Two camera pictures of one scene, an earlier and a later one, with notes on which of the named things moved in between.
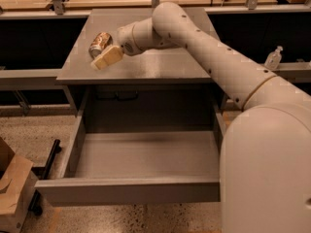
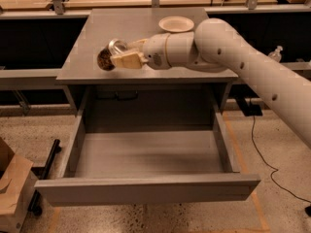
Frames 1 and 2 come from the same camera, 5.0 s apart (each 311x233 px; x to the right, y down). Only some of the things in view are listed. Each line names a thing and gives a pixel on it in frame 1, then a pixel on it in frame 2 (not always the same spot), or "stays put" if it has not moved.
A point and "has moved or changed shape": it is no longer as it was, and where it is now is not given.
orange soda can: x=100 y=42 has moved or changed shape
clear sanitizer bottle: x=273 y=58 stays put
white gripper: x=125 y=40 → x=155 y=51
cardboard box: x=17 y=185 stays put
